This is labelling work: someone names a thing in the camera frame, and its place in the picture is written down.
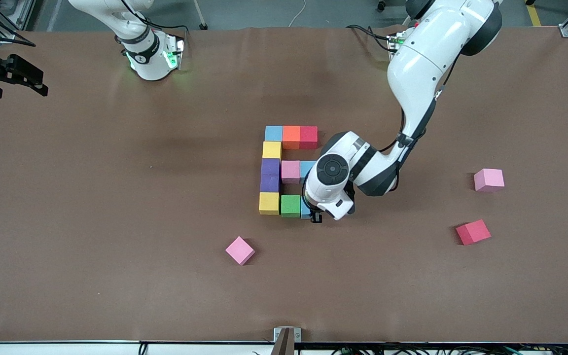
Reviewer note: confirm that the red foam cube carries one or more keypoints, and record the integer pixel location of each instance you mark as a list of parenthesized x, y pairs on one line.
[(308, 136), (473, 231)]

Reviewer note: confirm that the black caster wheel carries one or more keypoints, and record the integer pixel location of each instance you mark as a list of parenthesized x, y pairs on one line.
[(381, 5)]

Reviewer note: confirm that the orange foam cube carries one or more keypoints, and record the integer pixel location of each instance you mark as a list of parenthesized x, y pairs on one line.
[(291, 136)]

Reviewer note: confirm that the yellow foam cube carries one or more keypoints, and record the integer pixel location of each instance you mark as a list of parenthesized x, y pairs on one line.
[(271, 150), (269, 203)]

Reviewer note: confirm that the blue foam cube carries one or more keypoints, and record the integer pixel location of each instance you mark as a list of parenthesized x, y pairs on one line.
[(306, 167), (304, 210), (273, 133)]

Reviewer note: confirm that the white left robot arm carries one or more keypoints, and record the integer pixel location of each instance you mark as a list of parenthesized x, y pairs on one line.
[(422, 64)]

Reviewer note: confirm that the pink foam cube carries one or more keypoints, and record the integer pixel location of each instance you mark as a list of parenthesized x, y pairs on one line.
[(290, 171), (488, 179), (239, 250)]

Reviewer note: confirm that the purple foam cube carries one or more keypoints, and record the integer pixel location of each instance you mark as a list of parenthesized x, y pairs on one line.
[(270, 166), (269, 183)]

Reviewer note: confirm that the green foam cube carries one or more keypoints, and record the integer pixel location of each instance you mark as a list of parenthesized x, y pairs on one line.
[(290, 206)]

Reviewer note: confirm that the brown table cover mat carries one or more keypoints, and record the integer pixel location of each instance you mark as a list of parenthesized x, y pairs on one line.
[(91, 271)]

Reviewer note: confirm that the metal table edge bracket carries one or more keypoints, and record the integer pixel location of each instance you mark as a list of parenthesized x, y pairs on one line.
[(287, 335)]

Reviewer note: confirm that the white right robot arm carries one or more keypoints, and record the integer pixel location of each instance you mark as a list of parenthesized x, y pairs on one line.
[(146, 54)]

